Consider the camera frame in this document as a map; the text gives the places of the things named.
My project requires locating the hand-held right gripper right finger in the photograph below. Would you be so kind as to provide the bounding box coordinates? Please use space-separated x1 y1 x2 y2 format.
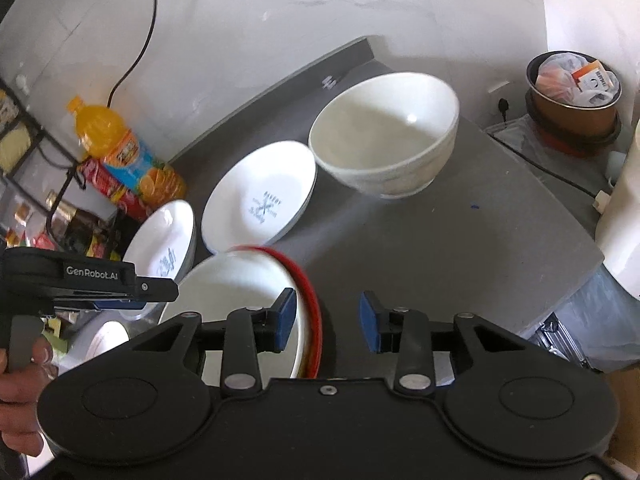
360 290 531 397

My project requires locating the white appliance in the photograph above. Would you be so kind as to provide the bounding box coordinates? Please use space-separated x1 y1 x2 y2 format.
594 119 640 302

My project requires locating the bin with trash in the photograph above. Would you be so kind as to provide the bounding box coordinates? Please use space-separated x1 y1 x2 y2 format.
525 50 623 155

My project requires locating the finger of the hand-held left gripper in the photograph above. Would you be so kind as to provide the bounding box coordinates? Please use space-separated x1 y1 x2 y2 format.
134 276 180 305
91 296 147 311

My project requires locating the red bowl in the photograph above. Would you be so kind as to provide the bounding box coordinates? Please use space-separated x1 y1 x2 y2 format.
234 244 322 380

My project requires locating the red drink can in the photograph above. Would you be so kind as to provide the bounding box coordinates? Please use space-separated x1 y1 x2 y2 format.
77 157 152 222

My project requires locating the orange juice bottle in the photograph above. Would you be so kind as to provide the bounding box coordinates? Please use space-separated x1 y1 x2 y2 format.
67 95 187 212

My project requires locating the large white bowl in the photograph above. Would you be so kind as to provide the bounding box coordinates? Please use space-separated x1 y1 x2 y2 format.
308 72 460 200

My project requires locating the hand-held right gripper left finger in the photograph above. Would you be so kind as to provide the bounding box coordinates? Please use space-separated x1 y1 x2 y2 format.
127 287 298 397

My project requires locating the white plastic bag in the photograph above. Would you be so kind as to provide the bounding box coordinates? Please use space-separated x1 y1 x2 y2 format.
535 54 621 107

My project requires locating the small white plate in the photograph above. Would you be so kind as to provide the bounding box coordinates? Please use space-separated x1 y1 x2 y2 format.
74 320 132 362

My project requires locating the black power cable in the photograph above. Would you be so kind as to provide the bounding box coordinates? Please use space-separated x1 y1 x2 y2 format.
486 127 602 199

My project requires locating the white plate with blue print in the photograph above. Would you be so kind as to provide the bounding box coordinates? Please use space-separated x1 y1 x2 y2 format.
120 199 197 322
201 140 318 256

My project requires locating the cardboard box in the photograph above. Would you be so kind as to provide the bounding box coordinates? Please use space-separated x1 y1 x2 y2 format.
599 366 640 480

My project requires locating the clear plastic bag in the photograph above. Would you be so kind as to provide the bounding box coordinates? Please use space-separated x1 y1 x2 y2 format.
529 264 640 372

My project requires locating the person's left hand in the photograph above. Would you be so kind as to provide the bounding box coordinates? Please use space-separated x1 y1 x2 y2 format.
0 337 60 456

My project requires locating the dark glass bottle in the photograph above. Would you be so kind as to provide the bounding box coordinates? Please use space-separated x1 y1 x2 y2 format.
46 190 110 256

